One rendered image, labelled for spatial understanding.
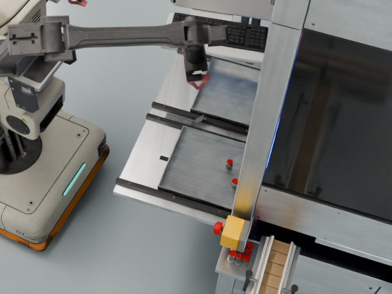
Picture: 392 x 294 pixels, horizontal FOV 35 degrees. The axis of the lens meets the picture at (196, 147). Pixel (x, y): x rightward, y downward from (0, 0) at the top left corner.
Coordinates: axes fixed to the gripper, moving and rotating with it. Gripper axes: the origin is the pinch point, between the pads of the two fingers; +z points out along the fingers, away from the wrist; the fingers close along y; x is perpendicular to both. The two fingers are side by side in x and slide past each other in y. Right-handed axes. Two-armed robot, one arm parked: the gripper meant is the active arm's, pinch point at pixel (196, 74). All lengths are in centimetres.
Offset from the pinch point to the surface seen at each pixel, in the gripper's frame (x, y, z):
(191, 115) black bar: 3.1, 6.0, 31.0
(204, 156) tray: 0.5, -10.3, 32.3
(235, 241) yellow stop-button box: -4, -49, 17
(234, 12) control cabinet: -22, 63, 44
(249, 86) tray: -20.3, 18.8, 36.2
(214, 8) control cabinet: -13, 66, 43
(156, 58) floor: 17, 111, 125
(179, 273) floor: 17, -20, 119
